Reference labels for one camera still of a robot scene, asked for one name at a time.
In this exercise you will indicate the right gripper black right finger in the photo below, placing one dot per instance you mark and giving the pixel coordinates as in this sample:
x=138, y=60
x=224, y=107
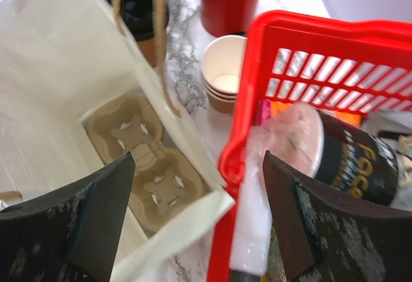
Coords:
x=326, y=235

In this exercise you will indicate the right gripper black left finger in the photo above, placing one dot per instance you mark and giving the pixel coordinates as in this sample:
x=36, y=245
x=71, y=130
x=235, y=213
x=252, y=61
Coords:
x=71, y=233

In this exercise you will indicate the red straw holder cup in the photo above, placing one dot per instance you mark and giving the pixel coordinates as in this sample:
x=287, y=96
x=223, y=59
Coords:
x=223, y=17

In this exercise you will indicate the brown paper coffee cup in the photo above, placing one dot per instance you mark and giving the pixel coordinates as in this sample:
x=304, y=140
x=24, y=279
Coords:
x=138, y=17

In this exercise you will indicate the red plastic shopping basket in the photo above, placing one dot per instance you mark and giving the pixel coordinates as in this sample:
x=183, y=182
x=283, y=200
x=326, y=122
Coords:
x=332, y=65

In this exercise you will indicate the dark printed jar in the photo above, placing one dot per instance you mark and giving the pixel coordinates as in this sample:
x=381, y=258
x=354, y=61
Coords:
x=336, y=153

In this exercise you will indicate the stack of paper cups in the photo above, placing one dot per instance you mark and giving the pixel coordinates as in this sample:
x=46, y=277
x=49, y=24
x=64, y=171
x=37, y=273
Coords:
x=221, y=67

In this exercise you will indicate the grey crumpled bag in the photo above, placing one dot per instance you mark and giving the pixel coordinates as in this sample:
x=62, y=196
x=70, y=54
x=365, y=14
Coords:
x=394, y=127

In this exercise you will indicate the beige paper bag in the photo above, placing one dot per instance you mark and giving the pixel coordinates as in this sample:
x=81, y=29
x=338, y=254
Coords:
x=61, y=60

